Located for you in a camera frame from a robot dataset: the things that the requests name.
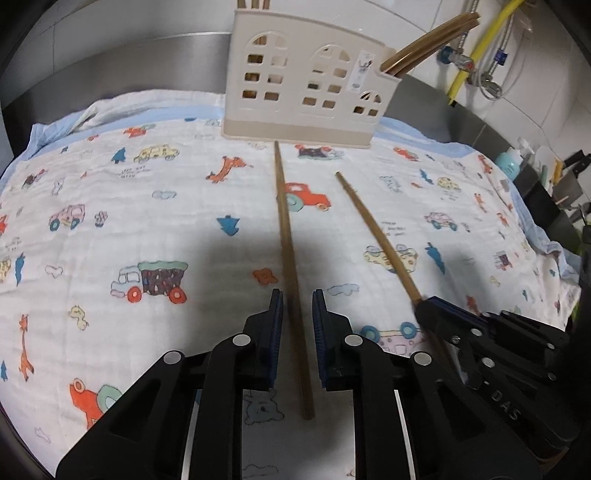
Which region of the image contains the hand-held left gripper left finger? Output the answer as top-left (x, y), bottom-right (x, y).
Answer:
top-left (55, 290), bottom-right (283, 480)

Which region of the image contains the white printed cloth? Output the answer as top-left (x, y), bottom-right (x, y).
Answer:
top-left (0, 90), bottom-right (583, 480)

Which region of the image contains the metal angle valve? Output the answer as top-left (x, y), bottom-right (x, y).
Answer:
top-left (468, 69), bottom-right (504, 100)

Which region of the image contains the teal bottle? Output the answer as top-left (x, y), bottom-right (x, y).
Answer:
top-left (495, 138), bottom-right (527, 182)

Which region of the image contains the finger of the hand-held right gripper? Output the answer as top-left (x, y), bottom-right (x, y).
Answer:
top-left (422, 296), bottom-right (491, 326)
top-left (414, 305), bottom-right (467, 354)

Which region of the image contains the beige plastic utensil holder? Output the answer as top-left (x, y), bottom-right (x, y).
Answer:
top-left (222, 8), bottom-right (402, 151)

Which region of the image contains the black knife handle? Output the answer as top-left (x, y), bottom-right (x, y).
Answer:
top-left (563, 150), bottom-right (591, 176)

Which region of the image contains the yellow corrugated hose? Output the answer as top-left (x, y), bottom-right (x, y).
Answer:
top-left (445, 0), bottom-right (526, 104)

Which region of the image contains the metal valve with red handle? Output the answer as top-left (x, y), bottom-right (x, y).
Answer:
top-left (438, 45), bottom-right (476, 71)

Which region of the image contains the braided steel hose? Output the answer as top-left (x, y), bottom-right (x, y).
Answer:
top-left (480, 14), bottom-right (520, 79)

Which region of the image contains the wooden chopstick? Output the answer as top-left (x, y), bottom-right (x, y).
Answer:
top-left (335, 172), bottom-right (423, 306)
top-left (388, 16), bottom-right (481, 75)
top-left (396, 25), bottom-right (481, 78)
top-left (274, 141), bottom-right (316, 421)
top-left (381, 13), bottom-right (469, 70)

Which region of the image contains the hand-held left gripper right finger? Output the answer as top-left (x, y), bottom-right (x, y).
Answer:
top-left (313, 290), bottom-right (541, 480)

